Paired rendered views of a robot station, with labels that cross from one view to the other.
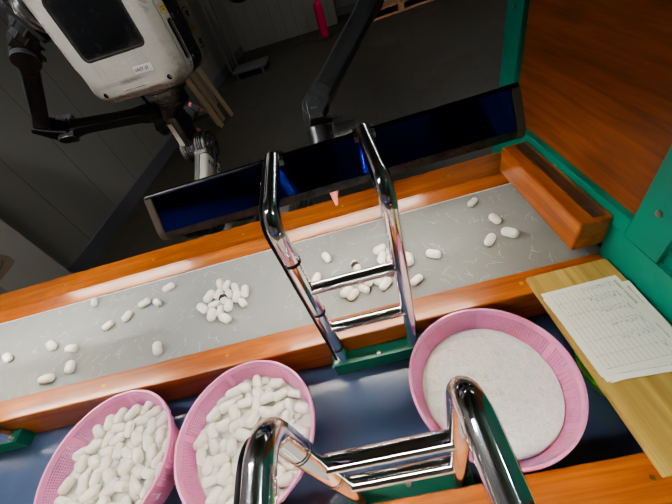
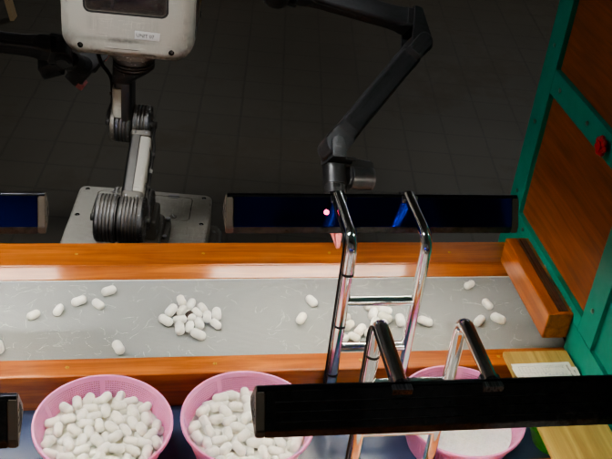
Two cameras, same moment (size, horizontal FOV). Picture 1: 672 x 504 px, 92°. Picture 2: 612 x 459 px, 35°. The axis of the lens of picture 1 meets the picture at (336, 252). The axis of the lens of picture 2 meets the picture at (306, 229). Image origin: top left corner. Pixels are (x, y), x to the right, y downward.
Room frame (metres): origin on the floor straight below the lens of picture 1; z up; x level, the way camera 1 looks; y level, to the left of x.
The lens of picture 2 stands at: (-1.06, 0.68, 2.12)
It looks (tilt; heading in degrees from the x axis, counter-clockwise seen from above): 33 degrees down; 340
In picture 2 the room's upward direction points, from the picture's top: 7 degrees clockwise
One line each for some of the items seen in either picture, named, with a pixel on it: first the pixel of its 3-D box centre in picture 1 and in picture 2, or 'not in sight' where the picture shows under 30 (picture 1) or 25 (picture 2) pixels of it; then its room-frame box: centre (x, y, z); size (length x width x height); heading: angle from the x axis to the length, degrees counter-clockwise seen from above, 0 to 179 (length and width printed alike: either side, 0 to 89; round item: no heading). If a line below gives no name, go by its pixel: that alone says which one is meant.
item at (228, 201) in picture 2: (326, 162); (373, 209); (0.49, -0.04, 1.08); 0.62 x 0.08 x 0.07; 82
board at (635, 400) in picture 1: (628, 345); (561, 404); (0.16, -0.38, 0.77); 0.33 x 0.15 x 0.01; 172
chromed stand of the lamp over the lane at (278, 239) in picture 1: (353, 266); (367, 300); (0.41, -0.02, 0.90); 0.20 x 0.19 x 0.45; 82
